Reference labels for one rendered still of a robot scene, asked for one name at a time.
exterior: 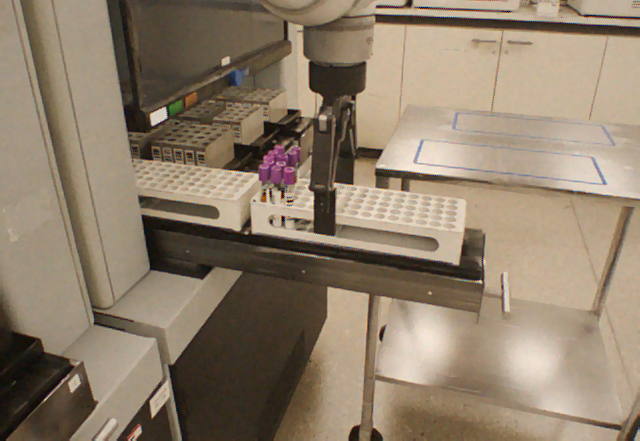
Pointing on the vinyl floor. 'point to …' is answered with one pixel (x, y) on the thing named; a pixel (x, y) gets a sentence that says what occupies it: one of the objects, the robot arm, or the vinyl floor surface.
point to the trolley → (532, 131)
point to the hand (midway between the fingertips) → (335, 202)
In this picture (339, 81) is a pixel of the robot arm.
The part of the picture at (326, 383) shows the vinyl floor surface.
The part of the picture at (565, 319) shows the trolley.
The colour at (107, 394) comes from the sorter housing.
